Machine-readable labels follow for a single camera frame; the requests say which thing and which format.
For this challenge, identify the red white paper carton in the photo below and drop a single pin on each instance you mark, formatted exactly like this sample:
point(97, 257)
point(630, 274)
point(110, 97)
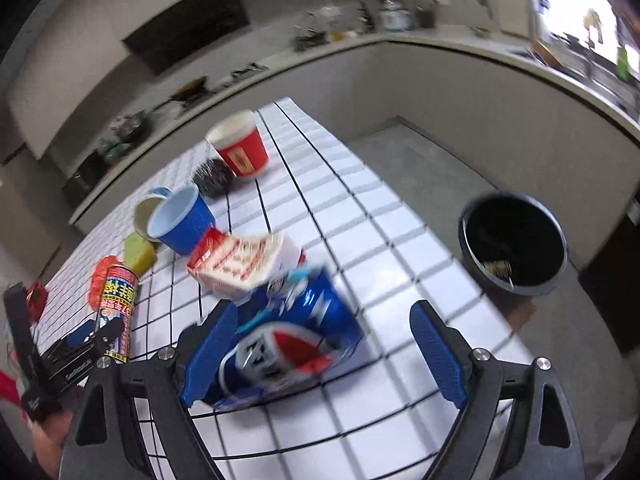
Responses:
point(240, 260)

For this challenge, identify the yellow oil bottle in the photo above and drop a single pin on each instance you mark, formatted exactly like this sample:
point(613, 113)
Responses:
point(336, 35)

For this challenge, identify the red paper cup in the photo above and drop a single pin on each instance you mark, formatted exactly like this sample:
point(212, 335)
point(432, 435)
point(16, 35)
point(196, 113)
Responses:
point(242, 150)

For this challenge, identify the dark glass bottle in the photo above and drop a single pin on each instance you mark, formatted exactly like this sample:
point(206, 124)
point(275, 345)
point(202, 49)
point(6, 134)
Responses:
point(367, 15)

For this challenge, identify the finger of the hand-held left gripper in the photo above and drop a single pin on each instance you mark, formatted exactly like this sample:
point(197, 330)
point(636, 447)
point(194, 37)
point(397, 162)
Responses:
point(107, 337)
point(75, 339)

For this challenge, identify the gold crumpled wrapper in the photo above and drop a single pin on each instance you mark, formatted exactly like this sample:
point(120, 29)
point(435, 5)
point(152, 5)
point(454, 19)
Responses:
point(497, 271)

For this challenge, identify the bowl of greens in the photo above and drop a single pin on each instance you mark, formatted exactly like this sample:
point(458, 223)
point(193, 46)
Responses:
point(482, 31)

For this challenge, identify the yellow green sponge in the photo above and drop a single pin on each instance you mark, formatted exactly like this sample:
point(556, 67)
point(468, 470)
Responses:
point(140, 255)

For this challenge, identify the brown cardboard sheet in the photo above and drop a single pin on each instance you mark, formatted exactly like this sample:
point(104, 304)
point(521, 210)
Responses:
point(520, 312)

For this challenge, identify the red plastic wrapper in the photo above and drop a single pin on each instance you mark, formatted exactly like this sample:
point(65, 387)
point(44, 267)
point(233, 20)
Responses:
point(36, 300)

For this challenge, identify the black utensil holder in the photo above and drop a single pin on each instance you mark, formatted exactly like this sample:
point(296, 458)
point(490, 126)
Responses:
point(426, 16)

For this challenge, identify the brown wooden box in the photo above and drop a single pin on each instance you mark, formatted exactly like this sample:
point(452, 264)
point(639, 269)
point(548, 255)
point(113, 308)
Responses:
point(546, 52)

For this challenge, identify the blue paper cup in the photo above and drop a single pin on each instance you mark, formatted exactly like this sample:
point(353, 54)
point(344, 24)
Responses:
point(182, 220)

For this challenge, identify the black appliance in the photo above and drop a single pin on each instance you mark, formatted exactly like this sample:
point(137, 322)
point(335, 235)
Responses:
point(85, 177)

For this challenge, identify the black wok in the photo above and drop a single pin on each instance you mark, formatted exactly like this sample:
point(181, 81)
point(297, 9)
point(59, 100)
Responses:
point(190, 91)

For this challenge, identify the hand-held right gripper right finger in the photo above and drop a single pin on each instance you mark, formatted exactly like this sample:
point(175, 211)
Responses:
point(440, 355)

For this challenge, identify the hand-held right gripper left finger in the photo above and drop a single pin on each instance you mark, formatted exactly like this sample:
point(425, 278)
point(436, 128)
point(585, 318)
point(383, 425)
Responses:
point(210, 355)

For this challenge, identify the grey cooking pot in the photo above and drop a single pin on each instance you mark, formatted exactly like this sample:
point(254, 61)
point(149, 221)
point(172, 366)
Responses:
point(127, 127)

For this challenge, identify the black range hood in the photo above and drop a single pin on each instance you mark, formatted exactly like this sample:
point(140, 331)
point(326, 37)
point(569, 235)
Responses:
point(190, 25)

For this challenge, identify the gas stove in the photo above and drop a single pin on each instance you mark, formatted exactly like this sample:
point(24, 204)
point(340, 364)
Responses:
point(242, 71)

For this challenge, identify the grey kitchen counter cabinets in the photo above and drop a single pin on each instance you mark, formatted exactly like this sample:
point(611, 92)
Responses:
point(450, 110)

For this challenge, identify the black trash bin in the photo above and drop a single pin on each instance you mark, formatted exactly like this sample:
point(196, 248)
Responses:
point(512, 245)

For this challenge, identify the yellow red spray can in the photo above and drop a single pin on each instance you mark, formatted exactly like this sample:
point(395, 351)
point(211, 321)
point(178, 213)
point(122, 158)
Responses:
point(116, 295)

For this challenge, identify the green bottle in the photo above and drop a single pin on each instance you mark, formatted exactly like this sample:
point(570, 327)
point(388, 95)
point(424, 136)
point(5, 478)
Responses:
point(623, 62)

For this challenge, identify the clear glass bottle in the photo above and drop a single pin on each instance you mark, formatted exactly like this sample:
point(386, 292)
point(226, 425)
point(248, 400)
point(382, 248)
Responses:
point(327, 5)

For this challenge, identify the steel wool scrubber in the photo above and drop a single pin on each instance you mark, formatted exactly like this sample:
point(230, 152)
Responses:
point(212, 179)

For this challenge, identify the person's left hand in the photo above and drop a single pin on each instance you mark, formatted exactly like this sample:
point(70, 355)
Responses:
point(47, 435)

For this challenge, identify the green teapot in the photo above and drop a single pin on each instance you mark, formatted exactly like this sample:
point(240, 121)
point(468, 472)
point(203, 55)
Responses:
point(112, 150)

